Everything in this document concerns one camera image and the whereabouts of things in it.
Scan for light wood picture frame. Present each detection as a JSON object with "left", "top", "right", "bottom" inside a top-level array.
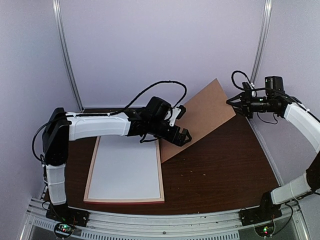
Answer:
[{"left": 83, "top": 136, "right": 166, "bottom": 206}]

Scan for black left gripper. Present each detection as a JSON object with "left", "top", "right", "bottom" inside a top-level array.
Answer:
[{"left": 149, "top": 118, "right": 193, "bottom": 147}]

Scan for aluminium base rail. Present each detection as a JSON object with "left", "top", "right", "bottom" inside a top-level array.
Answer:
[{"left": 17, "top": 198, "right": 310, "bottom": 240}]

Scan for right controller board with leds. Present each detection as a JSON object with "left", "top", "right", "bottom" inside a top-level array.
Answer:
[{"left": 254, "top": 222, "right": 276, "bottom": 238}]

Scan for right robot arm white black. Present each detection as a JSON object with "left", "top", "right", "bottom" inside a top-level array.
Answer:
[{"left": 226, "top": 88, "right": 320, "bottom": 221}]

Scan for brown backing board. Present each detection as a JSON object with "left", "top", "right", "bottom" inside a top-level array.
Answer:
[{"left": 160, "top": 79, "right": 236, "bottom": 163}]

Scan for camera cable black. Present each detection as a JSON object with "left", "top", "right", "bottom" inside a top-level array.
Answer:
[
  {"left": 231, "top": 70, "right": 256, "bottom": 92},
  {"left": 107, "top": 80, "right": 188, "bottom": 116}
]

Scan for left controller board with leds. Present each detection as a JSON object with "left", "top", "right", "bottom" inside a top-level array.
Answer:
[{"left": 53, "top": 222, "right": 75, "bottom": 238}]

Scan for left camera cable black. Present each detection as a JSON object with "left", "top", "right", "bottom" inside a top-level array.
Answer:
[{"left": 107, "top": 80, "right": 188, "bottom": 116}]

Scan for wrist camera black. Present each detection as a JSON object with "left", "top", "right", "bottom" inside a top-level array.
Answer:
[
  {"left": 264, "top": 76, "right": 285, "bottom": 99},
  {"left": 145, "top": 96, "right": 187, "bottom": 127}
]

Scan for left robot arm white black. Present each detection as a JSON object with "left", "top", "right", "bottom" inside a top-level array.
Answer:
[{"left": 37, "top": 105, "right": 192, "bottom": 222}]

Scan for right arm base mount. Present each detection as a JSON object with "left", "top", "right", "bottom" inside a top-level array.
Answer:
[{"left": 239, "top": 191, "right": 282, "bottom": 226}]

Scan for aluminium corner post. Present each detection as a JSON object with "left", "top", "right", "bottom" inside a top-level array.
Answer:
[
  {"left": 250, "top": 0, "right": 273, "bottom": 84},
  {"left": 52, "top": 0, "right": 84, "bottom": 111}
]

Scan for controller board with leds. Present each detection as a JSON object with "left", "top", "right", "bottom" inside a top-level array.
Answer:
[
  {"left": 53, "top": 222, "right": 75, "bottom": 238},
  {"left": 254, "top": 222, "right": 276, "bottom": 238}
]

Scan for dark painting photo print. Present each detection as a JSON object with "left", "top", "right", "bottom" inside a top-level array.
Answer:
[{"left": 88, "top": 136, "right": 161, "bottom": 200}]

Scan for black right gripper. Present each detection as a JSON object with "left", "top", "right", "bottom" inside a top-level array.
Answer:
[{"left": 226, "top": 89, "right": 275, "bottom": 118}]

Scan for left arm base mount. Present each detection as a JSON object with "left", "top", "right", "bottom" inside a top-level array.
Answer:
[{"left": 45, "top": 203, "right": 90, "bottom": 227}]

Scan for right camera cable black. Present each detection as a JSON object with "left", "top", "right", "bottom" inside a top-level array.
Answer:
[{"left": 231, "top": 70, "right": 256, "bottom": 92}]

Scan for right aluminium corner post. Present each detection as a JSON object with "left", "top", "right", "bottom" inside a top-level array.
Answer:
[{"left": 250, "top": 0, "right": 273, "bottom": 84}]

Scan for left aluminium corner post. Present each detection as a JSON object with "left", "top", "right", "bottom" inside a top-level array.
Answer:
[{"left": 52, "top": 0, "right": 84, "bottom": 111}]

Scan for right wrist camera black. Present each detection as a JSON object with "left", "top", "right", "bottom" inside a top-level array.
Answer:
[{"left": 264, "top": 76, "right": 285, "bottom": 99}]

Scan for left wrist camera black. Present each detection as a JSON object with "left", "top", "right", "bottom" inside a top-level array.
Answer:
[{"left": 145, "top": 96, "right": 187, "bottom": 127}]

